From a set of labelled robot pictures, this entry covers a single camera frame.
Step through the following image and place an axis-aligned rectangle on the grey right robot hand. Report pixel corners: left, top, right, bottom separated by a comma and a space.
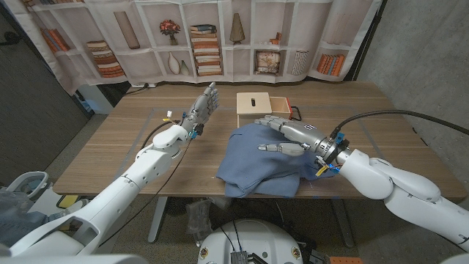
254, 114, 333, 162

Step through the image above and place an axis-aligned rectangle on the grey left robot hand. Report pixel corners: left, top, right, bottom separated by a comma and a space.
181, 81, 220, 139

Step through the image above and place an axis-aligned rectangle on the blue hoodie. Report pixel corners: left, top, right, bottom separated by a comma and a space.
215, 122, 336, 199

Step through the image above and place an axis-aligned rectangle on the wooden drawer with red front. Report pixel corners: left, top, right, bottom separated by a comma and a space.
269, 96, 293, 119

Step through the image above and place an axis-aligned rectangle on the light wooden box with slot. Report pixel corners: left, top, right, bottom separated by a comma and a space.
236, 92, 273, 128

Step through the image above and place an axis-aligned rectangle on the printed bookshelf backdrop cloth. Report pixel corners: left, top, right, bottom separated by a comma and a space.
3, 0, 384, 95

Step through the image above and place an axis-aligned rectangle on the grey metal table leg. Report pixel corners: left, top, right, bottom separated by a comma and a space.
331, 198, 355, 249
147, 197, 169, 245

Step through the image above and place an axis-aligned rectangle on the white cabinet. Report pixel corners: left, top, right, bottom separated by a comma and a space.
76, 84, 114, 115

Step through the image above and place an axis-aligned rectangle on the clear plastic bag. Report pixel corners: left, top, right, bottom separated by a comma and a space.
185, 199, 214, 243

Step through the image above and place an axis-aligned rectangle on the white robot torso base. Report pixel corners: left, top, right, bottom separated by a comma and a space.
197, 219, 304, 264

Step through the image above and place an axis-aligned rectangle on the orange flat object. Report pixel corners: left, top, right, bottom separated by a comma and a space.
329, 256, 364, 264

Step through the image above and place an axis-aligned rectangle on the grey white sneaker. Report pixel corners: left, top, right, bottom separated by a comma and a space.
54, 197, 91, 221

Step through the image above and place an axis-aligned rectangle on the yellow black floor object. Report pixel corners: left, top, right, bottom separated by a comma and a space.
56, 194, 80, 209

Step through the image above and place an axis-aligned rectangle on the dark grey perforated partition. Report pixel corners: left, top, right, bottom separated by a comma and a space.
0, 7, 92, 186

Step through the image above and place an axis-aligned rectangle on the person's leg in jeans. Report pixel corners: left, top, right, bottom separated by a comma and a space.
0, 210, 63, 250

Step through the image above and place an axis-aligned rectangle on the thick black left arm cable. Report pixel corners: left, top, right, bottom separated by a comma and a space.
141, 119, 184, 151

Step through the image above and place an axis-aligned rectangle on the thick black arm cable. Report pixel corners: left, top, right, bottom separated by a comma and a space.
141, 119, 184, 151
329, 109, 469, 140

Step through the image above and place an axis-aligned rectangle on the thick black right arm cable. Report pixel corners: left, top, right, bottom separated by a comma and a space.
329, 109, 469, 140

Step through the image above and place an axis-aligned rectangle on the black partition handle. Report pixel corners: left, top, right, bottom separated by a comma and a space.
0, 31, 21, 47

